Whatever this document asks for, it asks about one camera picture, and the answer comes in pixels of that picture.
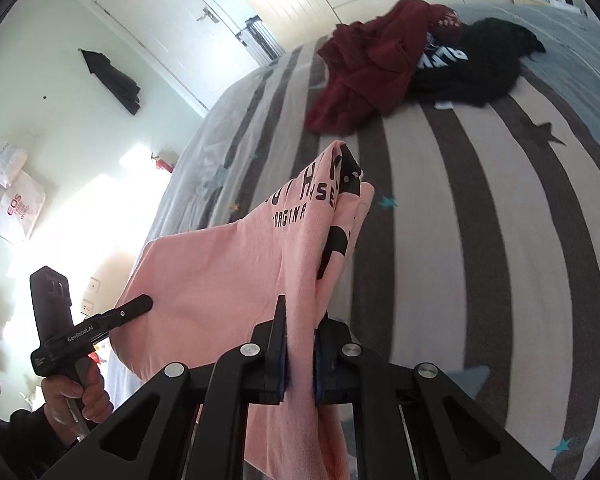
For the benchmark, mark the pink t-shirt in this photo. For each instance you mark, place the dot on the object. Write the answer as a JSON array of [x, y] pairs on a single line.
[[211, 287]]

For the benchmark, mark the striped star bed sheet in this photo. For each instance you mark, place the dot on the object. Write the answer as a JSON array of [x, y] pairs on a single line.
[[481, 250]]

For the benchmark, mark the maroon garment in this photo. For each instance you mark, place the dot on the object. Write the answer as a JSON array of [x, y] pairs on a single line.
[[370, 65]]

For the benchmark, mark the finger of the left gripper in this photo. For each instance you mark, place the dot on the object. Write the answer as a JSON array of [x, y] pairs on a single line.
[[128, 312]]

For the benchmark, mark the black garment with white print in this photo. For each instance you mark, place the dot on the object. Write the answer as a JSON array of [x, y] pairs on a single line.
[[482, 67]]

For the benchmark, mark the red fire extinguisher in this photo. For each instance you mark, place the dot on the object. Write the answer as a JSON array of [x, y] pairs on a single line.
[[165, 161]]

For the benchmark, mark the dark jacket hanging on wall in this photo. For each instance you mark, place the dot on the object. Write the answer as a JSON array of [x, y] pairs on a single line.
[[121, 86]]

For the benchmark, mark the small white hanging bag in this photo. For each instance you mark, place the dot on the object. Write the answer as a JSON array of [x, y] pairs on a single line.
[[12, 160]]

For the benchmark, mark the white EOS tote bag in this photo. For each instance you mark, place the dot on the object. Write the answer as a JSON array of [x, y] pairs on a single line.
[[20, 206]]

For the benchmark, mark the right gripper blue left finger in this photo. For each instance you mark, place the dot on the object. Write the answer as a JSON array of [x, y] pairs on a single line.
[[252, 373]]

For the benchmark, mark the wall power sockets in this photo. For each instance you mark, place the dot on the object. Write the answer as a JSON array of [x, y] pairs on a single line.
[[89, 302]]

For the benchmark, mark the white room door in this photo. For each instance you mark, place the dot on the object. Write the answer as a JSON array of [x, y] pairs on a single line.
[[188, 43]]

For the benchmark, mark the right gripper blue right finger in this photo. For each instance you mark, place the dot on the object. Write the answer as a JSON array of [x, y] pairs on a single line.
[[344, 372]]

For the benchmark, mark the grey upright suitcase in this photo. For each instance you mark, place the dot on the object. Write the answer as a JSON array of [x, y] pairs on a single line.
[[259, 41]]

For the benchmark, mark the person's left hand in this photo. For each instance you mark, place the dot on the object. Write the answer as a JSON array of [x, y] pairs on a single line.
[[58, 390]]

